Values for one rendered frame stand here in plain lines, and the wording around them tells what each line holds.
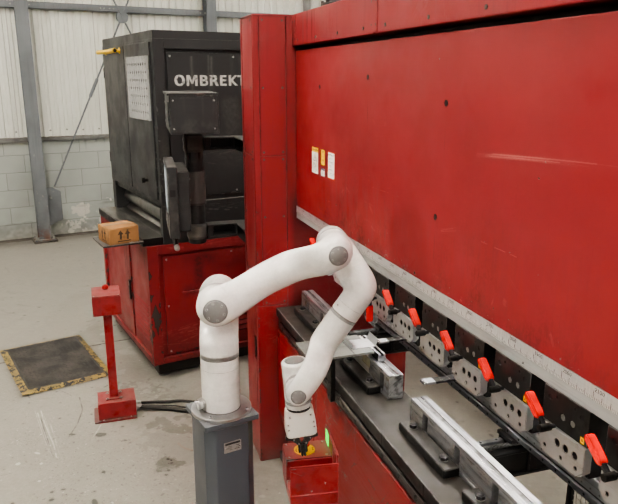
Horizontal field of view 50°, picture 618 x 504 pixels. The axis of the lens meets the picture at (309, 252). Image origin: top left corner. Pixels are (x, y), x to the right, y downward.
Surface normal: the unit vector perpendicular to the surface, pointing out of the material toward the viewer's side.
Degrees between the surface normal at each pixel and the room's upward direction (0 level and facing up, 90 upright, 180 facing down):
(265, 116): 90
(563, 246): 90
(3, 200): 90
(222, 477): 90
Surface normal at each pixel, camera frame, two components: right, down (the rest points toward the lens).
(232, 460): 0.50, 0.22
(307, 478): 0.17, 0.25
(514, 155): -0.95, 0.08
